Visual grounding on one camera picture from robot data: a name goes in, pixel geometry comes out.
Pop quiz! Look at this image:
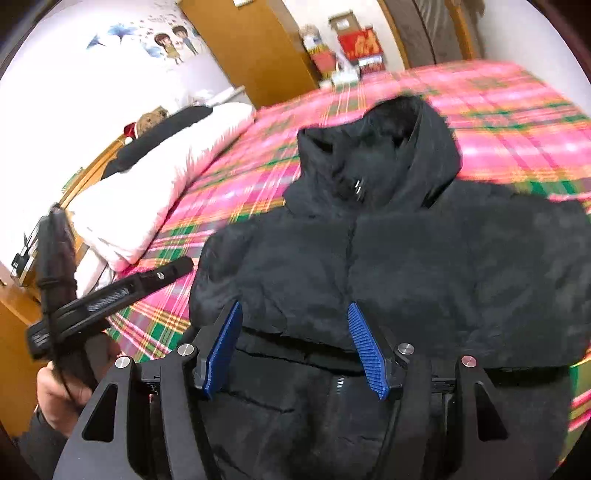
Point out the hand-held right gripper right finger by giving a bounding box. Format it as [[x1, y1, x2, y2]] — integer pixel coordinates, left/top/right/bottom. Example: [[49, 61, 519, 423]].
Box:
[[347, 302, 552, 480]]

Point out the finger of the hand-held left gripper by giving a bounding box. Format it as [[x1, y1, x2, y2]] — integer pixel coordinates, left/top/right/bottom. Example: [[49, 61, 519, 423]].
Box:
[[131, 256, 195, 298]]

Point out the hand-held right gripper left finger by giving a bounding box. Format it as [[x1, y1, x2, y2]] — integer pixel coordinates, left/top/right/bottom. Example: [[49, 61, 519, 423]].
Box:
[[53, 301, 244, 480]]

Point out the black hooded puffer jacket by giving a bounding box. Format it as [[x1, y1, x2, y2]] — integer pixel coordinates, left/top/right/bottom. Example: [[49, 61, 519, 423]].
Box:
[[188, 95, 591, 480]]

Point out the person's left hand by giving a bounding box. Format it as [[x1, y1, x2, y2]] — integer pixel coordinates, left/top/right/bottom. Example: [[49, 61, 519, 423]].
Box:
[[36, 336, 122, 435]]

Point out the wooden nightstand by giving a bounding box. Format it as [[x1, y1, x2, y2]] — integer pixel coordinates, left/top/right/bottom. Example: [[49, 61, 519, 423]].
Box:
[[0, 265, 52, 437]]

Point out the white quilt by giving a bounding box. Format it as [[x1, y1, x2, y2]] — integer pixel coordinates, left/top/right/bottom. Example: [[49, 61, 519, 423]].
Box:
[[67, 102, 257, 273]]

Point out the wooden headboard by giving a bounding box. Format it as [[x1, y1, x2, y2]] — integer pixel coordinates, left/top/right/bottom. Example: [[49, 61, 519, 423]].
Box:
[[58, 134, 132, 215]]

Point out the black pillow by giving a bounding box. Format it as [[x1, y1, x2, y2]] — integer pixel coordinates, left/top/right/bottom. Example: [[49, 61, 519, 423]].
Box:
[[100, 106, 213, 181]]

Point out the brown teddy bear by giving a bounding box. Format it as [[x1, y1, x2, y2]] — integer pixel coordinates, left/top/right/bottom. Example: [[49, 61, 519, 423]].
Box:
[[136, 106, 169, 136]]

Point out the wooden wardrobe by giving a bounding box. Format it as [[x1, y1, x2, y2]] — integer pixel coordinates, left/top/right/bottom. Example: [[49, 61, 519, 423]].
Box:
[[178, 0, 322, 110]]

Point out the pink plaid bed sheet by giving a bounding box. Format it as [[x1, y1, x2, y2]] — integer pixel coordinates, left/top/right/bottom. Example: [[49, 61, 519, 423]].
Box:
[[74, 60, 591, 462]]

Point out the printed dark box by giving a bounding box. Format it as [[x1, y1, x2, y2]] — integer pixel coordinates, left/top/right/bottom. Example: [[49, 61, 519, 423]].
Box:
[[358, 55, 387, 75]]

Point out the red gift box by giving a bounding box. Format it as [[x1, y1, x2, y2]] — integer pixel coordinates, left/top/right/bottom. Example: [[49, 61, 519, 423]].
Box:
[[338, 28, 387, 63]]

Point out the cardboard box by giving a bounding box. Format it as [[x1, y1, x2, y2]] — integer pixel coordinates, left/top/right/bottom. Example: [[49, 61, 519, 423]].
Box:
[[329, 11, 361, 36]]

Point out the cartoon wall sticker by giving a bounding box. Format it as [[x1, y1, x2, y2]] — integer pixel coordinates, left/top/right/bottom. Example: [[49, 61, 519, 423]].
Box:
[[85, 9, 205, 66]]

